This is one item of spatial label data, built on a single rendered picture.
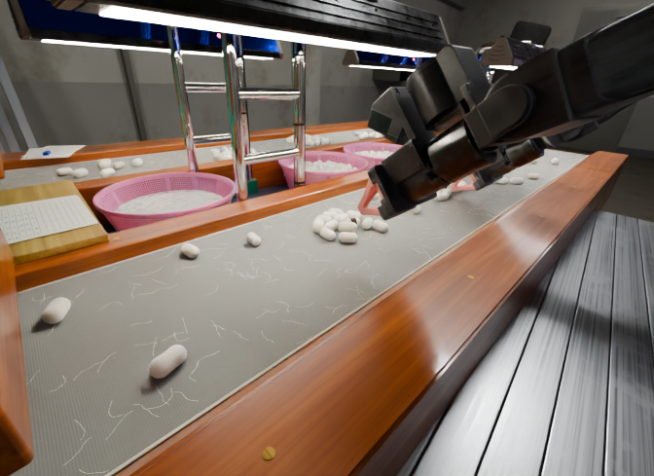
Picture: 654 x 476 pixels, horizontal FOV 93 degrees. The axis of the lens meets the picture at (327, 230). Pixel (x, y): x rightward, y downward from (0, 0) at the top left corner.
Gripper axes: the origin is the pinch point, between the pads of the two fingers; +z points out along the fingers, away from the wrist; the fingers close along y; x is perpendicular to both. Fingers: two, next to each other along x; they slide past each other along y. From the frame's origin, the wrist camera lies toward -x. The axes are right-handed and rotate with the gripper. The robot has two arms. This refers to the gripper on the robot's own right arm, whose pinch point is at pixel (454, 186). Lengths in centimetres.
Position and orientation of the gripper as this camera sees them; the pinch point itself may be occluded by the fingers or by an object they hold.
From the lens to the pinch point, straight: 84.7
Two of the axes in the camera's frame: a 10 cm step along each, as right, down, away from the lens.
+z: -5.3, 3.4, 7.8
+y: -7.3, 2.8, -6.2
